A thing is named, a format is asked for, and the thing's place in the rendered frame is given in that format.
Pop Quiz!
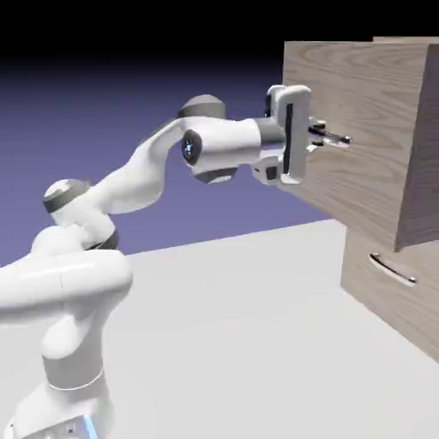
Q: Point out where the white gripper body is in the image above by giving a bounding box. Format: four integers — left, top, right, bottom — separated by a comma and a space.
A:
265, 84, 313, 187

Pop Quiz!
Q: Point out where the curved silver drawer handle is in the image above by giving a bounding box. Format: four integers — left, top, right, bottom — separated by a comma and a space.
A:
368, 252, 418, 286
321, 129, 353, 149

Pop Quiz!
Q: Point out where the light wood drawer front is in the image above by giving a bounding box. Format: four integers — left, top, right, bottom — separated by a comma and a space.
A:
282, 40, 439, 254
340, 224, 439, 364

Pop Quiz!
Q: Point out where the light wood cabinet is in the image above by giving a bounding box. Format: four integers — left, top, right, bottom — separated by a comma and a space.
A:
339, 35, 439, 365

